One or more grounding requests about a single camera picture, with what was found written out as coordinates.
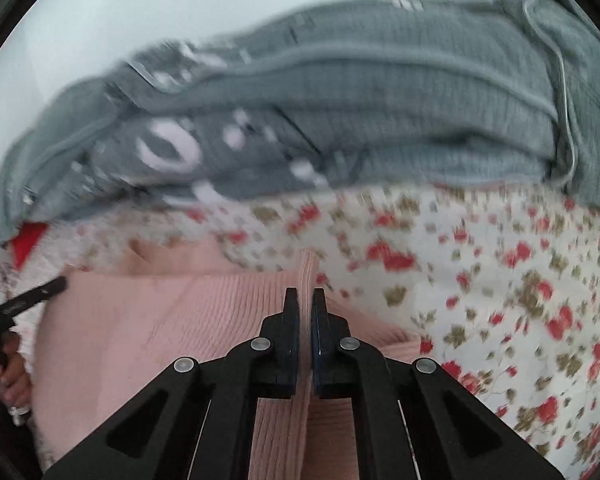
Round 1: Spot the floral bed sheet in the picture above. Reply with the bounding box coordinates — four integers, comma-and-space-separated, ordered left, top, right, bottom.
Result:
0, 180, 600, 480

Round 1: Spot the red cloth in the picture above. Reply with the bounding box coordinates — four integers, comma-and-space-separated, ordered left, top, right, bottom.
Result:
7, 222, 49, 267

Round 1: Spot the person's left hand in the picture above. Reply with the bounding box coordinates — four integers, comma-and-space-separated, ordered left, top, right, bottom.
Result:
0, 332, 34, 427

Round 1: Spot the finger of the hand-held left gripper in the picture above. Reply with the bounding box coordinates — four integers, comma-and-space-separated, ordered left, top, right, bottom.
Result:
0, 276, 69, 320

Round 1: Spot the pink knit sweater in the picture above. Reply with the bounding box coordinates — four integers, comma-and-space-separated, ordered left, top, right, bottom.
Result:
30, 237, 423, 480

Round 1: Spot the grey printed quilt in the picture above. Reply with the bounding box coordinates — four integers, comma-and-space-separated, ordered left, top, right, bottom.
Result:
0, 0, 600, 246

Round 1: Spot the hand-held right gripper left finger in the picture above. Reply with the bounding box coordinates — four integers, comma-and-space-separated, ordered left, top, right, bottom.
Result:
40, 287, 301, 480

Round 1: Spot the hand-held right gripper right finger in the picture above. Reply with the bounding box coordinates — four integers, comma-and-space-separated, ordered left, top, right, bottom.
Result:
311, 287, 566, 480

